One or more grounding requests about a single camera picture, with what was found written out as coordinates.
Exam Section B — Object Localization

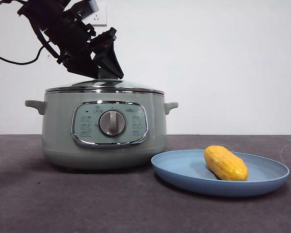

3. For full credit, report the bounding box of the glass lid with green knob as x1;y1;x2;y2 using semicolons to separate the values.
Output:
45;67;165;95

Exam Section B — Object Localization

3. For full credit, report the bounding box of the white wall socket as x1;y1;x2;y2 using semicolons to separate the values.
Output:
92;4;108;27

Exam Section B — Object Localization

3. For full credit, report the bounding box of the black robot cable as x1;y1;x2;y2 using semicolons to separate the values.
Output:
0;45;50;66

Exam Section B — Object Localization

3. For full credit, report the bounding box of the pale green electric steamer pot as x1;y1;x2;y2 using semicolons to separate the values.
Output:
24;90;179;170

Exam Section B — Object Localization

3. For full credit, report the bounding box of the blue round plate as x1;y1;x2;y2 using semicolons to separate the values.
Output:
150;149;290;197

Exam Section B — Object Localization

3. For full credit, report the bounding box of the yellow corn cob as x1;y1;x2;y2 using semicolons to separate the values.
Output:
203;145;249;182

